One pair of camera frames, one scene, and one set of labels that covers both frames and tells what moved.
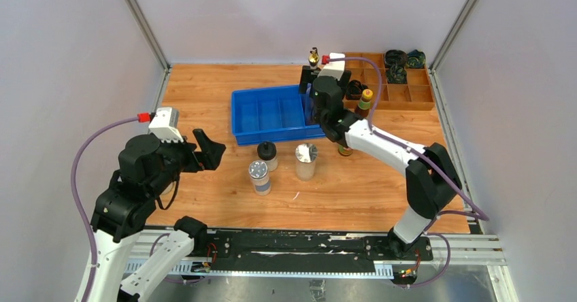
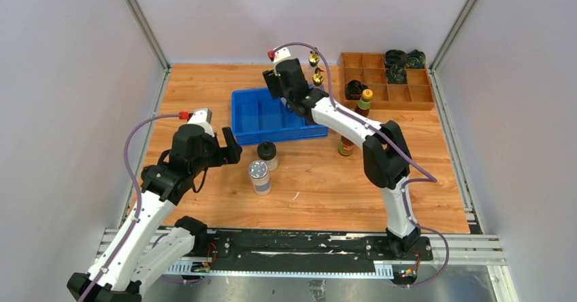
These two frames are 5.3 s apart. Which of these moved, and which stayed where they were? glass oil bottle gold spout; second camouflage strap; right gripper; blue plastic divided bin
Moved: right gripper
Stayed: second camouflage strap; glass oil bottle gold spout; blue plastic divided bin
